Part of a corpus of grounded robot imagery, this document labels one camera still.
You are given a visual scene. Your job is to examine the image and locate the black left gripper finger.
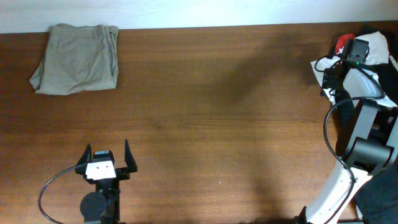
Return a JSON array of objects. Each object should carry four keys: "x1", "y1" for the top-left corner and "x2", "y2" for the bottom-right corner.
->
[
  {"x1": 124, "y1": 139, "x2": 137, "y2": 173},
  {"x1": 77, "y1": 144, "x2": 92, "y2": 166}
]

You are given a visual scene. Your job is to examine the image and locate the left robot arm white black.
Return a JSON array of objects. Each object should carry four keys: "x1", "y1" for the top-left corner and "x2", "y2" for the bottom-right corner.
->
[{"x1": 75, "y1": 141, "x2": 137, "y2": 224}]

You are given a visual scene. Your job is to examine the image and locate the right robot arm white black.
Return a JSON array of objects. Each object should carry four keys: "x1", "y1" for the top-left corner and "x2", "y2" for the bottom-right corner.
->
[{"x1": 294, "y1": 73, "x2": 397, "y2": 223}]

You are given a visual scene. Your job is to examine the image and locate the folded khaki shorts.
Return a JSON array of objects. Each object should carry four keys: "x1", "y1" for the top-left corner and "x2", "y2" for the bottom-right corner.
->
[{"x1": 29, "y1": 24, "x2": 119, "y2": 95}]

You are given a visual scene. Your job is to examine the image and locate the red garment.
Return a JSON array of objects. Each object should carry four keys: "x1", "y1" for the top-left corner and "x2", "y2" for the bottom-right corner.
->
[{"x1": 335, "y1": 34, "x2": 356, "y2": 54}]

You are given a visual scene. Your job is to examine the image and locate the white t-shirt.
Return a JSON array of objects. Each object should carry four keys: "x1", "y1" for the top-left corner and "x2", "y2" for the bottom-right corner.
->
[{"x1": 310, "y1": 31, "x2": 397, "y2": 108}]

